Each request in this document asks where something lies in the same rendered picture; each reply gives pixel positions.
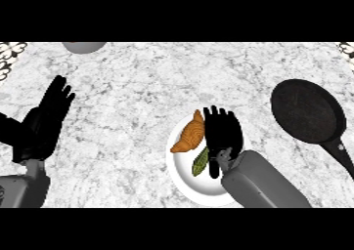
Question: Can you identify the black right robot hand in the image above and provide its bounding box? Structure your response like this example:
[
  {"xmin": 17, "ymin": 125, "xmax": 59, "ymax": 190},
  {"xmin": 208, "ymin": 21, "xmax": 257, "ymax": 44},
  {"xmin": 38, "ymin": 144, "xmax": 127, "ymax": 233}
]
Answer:
[{"xmin": 202, "ymin": 104, "xmax": 245, "ymax": 180}]

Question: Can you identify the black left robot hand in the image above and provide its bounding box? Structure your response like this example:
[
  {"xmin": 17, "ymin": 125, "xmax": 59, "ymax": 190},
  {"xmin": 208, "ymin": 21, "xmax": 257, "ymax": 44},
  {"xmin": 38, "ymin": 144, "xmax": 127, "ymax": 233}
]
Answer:
[{"xmin": 0, "ymin": 74, "xmax": 76, "ymax": 164}]

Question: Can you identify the green squash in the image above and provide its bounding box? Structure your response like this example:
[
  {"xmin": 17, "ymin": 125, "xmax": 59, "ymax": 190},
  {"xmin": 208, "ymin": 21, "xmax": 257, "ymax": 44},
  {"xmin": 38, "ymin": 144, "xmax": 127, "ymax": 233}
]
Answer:
[{"xmin": 190, "ymin": 146, "xmax": 210, "ymax": 178}]

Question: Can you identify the white round plate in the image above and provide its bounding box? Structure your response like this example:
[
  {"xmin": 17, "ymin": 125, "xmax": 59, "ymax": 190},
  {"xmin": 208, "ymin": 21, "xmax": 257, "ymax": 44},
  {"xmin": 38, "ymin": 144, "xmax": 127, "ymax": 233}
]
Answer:
[{"xmin": 164, "ymin": 112, "xmax": 247, "ymax": 207}]

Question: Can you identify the black frying pan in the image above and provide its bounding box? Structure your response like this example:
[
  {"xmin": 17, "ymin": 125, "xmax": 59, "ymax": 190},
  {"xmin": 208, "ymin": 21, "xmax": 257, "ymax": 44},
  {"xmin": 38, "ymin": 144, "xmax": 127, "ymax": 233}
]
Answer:
[{"xmin": 269, "ymin": 78, "xmax": 354, "ymax": 191}]

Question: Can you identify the orange croissant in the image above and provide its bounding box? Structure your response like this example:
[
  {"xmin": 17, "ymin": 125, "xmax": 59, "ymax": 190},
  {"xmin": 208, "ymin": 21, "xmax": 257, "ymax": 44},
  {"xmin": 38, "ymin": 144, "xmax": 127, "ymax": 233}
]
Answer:
[{"xmin": 168, "ymin": 109, "xmax": 205, "ymax": 154}]

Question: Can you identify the grey round bowl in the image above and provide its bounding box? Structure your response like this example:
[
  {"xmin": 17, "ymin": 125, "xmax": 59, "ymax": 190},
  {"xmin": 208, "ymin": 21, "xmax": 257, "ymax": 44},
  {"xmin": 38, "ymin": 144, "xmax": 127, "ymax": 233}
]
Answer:
[{"xmin": 60, "ymin": 41, "xmax": 108, "ymax": 55}]

